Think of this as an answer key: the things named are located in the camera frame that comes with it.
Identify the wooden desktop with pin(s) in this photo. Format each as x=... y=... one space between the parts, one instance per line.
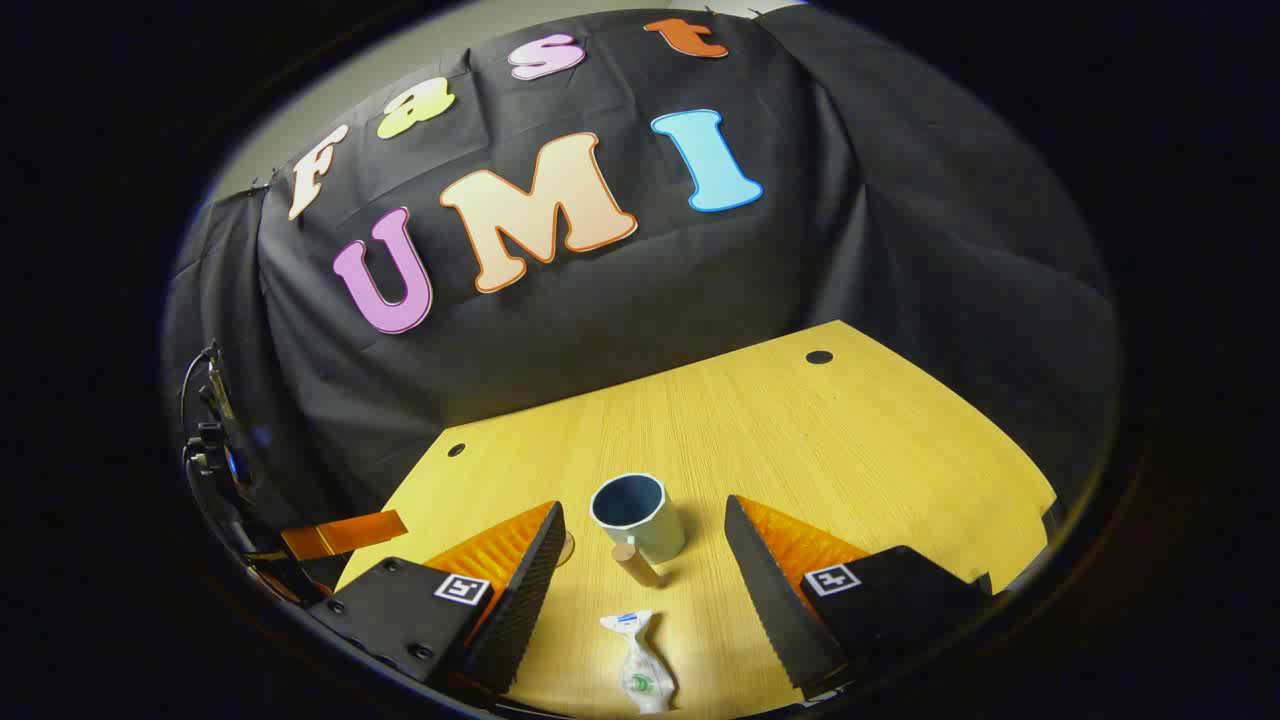
x=800 y=430

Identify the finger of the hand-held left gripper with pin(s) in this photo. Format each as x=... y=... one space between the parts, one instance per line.
x=345 y=535

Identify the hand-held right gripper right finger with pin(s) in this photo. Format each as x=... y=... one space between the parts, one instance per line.
x=770 y=600

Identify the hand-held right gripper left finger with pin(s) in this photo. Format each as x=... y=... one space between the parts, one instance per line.
x=525 y=600

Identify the round cork coaster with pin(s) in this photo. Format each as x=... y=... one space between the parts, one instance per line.
x=566 y=550

